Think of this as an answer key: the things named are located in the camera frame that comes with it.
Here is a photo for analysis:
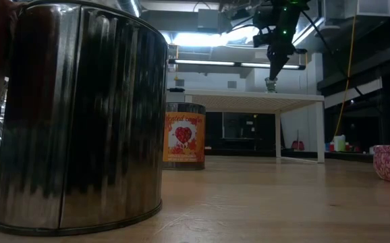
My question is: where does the silver candle tin with lid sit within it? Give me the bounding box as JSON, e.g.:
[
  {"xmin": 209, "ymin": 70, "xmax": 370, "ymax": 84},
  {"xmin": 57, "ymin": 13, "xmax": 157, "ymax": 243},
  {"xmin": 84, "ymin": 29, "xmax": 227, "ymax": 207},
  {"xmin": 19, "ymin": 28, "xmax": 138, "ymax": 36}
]
[{"xmin": 0, "ymin": 0, "xmax": 169, "ymax": 237}]

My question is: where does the long ceiling tube light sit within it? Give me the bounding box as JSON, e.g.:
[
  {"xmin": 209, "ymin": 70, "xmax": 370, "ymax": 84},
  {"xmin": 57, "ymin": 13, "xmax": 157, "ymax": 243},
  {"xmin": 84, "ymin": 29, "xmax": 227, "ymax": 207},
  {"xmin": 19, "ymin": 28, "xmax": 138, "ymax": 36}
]
[{"xmin": 167, "ymin": 58, "xmax": 306, "ymax": 71}]

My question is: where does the black aluminium table frame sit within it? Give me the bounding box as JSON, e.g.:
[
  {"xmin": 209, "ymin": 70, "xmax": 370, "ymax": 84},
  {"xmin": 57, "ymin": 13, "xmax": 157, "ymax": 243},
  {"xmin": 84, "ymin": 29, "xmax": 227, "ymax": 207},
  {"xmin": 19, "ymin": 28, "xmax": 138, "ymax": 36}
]
[{"xmin": 204, "ymin": 147, "xmax": 374, "ymax": 163}]

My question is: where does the yellow hanging cable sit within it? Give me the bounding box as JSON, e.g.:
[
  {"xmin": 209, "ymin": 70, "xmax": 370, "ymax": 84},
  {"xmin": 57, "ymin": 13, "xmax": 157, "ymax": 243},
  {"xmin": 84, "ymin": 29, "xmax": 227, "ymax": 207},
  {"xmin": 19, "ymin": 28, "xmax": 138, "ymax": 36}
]
[{"xmin": 333, "ymin": 0, "xmax": 358, "ymax": 140}]

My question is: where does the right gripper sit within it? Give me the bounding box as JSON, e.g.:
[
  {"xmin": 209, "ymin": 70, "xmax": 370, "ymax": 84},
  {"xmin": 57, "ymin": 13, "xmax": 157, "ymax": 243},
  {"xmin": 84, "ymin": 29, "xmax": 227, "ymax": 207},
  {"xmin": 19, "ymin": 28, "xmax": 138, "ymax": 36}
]
[{"xmin": 267, "ymin": 3, "xmax": 309, "ymax": 81}]

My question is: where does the small red object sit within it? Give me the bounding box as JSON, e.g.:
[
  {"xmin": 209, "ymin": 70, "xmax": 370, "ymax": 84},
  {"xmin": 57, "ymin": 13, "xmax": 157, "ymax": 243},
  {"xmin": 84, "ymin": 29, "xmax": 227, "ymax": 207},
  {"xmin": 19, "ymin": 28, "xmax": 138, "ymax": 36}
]
[{"xmin": 290, "ymin": 139, "xmax": 306, "ymax": 152}]

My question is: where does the green and white bottle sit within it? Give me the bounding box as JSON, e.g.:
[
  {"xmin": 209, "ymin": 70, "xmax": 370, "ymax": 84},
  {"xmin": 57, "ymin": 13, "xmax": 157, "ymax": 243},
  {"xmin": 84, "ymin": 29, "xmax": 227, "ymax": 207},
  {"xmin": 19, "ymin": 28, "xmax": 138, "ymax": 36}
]
[{"xmin": 333, "ymin": 134, "xmax": 347, "ymax": 153}]

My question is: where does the silver ventilation duct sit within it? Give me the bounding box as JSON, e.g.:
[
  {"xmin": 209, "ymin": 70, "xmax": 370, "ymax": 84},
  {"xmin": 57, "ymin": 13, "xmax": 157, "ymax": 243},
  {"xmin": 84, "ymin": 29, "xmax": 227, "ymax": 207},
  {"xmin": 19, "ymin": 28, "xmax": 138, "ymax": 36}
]
[{"xmin": 117, "ymin": 0, "xmax": 142, "ymax": 18}]

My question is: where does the white perforated shelf riser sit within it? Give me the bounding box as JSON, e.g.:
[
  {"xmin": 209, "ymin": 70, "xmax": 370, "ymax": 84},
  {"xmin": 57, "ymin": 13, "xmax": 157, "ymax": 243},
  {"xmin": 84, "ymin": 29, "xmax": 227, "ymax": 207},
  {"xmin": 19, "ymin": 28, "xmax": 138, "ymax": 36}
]
[{"xmin": 166, "ymin": 88, "xmax": 326, "ymax": 165}]

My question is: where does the grey ceiling box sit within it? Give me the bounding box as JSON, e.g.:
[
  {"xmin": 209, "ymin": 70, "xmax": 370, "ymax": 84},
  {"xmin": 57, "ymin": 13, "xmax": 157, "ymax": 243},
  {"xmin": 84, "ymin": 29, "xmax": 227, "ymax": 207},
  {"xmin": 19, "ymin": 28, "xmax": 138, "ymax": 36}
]
[{"xmin": 197, "ymin": 9, "xmax": 220, "ymax": 30}]

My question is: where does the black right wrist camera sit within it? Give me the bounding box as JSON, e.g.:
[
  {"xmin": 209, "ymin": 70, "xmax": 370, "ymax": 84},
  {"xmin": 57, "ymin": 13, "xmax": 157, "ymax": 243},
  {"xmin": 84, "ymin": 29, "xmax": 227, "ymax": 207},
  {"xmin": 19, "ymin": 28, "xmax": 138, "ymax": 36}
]
[{"xmin": 252, "ymin": 6, "xmax": 277, "ymax": 48}]

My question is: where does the orange-labelled scented candle tin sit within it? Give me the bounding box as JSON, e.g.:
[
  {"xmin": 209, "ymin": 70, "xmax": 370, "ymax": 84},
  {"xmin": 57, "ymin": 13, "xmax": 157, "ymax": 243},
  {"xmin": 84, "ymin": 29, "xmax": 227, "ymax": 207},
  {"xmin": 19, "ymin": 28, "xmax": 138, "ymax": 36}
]
[{"xmin": 163, "ymin": 102, "xmax": 206, "ymax": 171}]

